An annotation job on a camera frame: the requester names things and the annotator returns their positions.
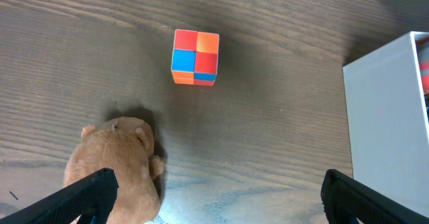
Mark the red toy truck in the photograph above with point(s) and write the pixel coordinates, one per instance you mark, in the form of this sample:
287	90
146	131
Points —
423	63

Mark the white open cardboard box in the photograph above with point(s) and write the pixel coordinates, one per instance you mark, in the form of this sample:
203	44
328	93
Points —
388	122

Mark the brown plush hamster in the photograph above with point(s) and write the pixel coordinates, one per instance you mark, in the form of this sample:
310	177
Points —
125	145

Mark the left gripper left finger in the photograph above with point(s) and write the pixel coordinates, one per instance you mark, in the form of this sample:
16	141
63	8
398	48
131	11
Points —
87	201

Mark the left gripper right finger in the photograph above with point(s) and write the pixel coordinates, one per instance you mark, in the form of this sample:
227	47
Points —
347	201

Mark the multicoloured puzzle cube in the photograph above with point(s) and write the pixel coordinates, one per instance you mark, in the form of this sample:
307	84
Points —
195	58

